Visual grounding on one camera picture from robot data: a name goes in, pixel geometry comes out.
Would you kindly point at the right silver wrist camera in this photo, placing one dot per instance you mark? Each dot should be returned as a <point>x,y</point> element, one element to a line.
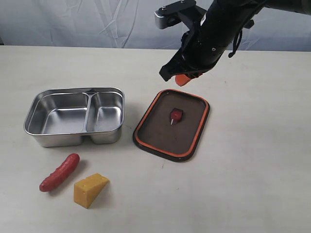
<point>185,11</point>

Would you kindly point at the steel two-compartment lunch box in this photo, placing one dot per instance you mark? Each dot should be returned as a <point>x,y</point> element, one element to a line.
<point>64,117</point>

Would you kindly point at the red toy sausage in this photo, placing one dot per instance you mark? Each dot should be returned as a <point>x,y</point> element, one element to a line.
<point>60,174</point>

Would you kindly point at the dark transparent box lid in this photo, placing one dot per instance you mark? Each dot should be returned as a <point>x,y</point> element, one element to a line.
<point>172,125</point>

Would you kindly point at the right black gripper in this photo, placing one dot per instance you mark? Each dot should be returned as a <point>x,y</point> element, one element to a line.
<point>202,46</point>

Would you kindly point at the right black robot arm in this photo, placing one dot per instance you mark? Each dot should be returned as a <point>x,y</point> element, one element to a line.
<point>242,12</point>

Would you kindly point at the yellow toy cheese wedge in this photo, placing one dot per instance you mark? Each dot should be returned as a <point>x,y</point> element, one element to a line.
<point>86,190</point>

